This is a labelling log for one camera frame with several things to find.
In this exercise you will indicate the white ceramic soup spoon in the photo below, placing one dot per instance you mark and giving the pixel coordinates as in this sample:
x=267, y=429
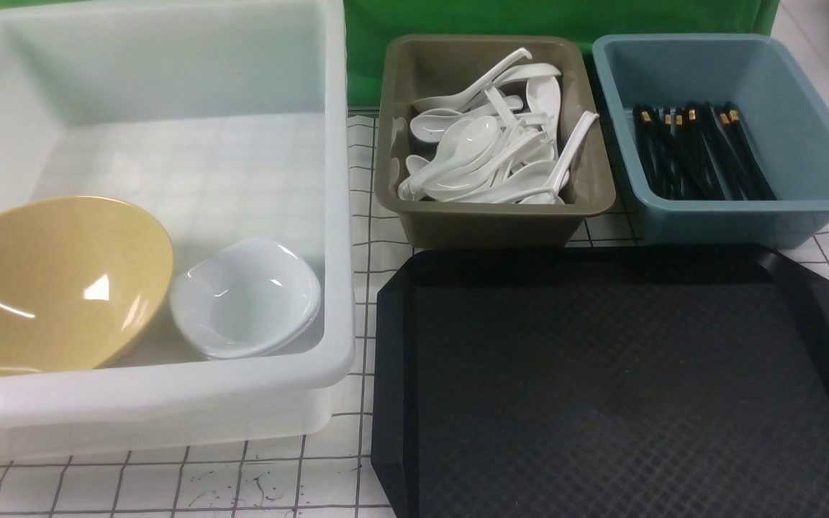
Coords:
x=462, y=144

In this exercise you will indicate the white square dish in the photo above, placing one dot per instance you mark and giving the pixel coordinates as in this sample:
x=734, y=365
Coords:
x=249, y=263
x=250, y=322

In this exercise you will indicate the black chopstick gold band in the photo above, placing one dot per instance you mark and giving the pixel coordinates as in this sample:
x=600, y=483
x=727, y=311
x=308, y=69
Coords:
x=703, y=164
x=661, y=166

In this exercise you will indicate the yellow noodle bowl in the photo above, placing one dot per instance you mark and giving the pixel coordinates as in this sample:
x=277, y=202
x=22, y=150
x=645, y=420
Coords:
x=81, y=280

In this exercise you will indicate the white spoon left bowl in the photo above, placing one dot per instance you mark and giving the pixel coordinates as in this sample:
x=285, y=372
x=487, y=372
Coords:
x=431, y=125

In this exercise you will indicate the white spoon right leaning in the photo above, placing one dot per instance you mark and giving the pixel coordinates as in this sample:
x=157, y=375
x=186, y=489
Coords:
x=561, y=173

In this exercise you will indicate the white spoon upper right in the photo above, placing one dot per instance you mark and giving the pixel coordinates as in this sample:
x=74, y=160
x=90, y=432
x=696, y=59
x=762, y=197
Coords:
x=544, y=96

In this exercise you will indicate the large white plastic tub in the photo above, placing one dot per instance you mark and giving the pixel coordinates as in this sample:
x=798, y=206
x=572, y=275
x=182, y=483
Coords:
x=211, y=182

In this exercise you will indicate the green backdrop cloth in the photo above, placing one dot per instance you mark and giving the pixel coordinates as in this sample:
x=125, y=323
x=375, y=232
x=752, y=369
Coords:
x=87, y=62

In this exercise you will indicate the black serving tray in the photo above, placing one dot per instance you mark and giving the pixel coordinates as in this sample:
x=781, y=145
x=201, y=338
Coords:
x=663, y=381

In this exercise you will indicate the black chopstick far right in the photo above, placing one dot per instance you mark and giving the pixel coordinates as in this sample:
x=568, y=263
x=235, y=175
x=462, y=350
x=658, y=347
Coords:
x=745, y=152

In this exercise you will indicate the blue chopstick bin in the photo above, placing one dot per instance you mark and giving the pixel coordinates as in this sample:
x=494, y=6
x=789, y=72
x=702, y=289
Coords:
x=787, y=127

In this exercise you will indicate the white spoon top long handle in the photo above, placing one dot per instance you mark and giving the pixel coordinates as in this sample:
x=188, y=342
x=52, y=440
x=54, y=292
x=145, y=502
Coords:
x=459, y=100

